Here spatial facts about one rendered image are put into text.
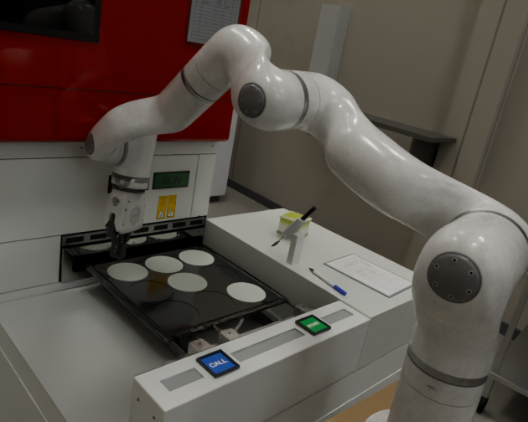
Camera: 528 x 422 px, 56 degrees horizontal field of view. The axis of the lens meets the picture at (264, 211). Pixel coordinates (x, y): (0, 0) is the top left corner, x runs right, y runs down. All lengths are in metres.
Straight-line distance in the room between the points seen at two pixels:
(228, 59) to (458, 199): 0.45
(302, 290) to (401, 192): 0.60
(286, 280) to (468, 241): 0.74
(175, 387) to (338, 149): 0.46
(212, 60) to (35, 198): 0.55
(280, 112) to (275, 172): 4.01
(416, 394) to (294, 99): 0.48
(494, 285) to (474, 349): 0.13
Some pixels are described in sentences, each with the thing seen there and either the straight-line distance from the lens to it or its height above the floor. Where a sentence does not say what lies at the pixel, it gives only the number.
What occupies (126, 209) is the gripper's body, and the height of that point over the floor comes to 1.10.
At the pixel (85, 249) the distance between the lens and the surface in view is 1.35.
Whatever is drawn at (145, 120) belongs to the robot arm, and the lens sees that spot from 1.05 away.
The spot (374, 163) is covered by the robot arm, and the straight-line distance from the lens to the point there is 0.75.
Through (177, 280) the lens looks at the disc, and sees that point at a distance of 1.29.
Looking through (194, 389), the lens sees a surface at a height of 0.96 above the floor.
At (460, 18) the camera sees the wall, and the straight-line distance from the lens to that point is 3.76.
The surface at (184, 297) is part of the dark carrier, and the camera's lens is 1.22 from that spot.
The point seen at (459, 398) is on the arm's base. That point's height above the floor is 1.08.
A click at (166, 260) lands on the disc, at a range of 1.39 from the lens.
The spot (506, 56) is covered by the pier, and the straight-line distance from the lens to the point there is 3.47.
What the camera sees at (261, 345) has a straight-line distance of 0.99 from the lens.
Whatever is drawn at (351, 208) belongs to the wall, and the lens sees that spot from 4.17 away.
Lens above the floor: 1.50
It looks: 18 degrees down
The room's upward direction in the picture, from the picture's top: 11 degrees clockwise
